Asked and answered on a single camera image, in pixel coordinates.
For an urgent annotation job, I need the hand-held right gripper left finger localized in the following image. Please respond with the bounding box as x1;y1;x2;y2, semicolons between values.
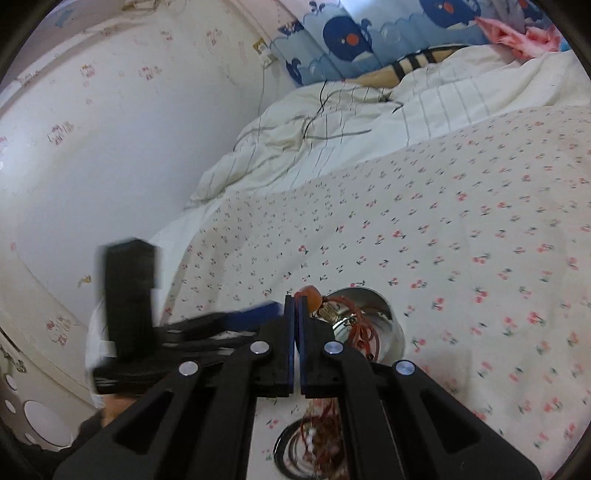
53;295;296;480

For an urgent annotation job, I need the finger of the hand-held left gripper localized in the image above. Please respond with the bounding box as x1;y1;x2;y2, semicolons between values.
157;301;284;334
159;330;259;363

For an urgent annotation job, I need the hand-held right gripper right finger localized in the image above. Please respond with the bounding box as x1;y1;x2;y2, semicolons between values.
295;296;543;480

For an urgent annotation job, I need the amber bead red cord necklace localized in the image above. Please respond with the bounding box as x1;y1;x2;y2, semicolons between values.
295;285;386;469

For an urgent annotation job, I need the round metal tin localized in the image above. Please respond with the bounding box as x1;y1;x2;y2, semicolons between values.
323;286;406;365

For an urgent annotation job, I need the round metal lid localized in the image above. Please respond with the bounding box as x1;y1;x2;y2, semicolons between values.
273;418;347;480

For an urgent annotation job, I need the cherry print bedsheet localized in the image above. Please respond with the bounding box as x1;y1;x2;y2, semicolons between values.
159;104;591;480

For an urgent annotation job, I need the white striped duvet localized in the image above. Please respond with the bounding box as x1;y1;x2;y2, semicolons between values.
185;44;591;210

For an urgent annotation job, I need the tan black striped pillow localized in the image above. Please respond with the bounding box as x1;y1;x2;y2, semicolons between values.
344;45;467;88

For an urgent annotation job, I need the blue whale pillow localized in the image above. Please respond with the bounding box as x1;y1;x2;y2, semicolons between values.
270;0;527;86

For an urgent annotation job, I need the pink cloth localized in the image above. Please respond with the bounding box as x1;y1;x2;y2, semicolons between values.
475;16;561;61

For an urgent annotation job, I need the thin black cable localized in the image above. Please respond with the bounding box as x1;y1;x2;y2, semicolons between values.
300;78;404;139

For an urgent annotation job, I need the wall socket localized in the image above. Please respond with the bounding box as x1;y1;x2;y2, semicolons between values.
252;39;278;65

